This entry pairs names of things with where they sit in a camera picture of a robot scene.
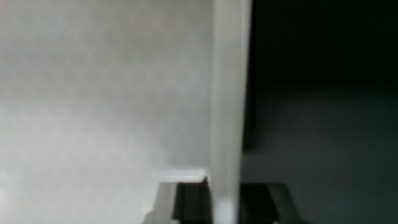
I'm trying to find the white desk top tray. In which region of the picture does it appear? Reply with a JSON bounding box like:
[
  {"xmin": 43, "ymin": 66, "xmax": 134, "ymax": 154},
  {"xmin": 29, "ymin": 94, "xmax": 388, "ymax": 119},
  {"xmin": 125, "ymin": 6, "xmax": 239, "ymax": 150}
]
[{"xmin": 0, "ymin": 0, "xmax": 253, "ymax": 224}]

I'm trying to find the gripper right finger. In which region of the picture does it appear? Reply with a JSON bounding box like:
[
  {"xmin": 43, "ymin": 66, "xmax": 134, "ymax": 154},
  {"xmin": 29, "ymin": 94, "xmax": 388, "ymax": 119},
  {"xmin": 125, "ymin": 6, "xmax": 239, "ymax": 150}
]
[{"xmin": 240, "ymin": 183, "xmax": 310, "ymax": 224}]

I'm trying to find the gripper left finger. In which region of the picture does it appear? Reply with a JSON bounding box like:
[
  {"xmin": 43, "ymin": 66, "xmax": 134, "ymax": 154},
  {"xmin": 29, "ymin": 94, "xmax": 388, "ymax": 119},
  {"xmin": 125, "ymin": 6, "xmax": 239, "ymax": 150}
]
[{"xmin": 143, "ymin": 182, "xmax": 210, "ymax": 224}]

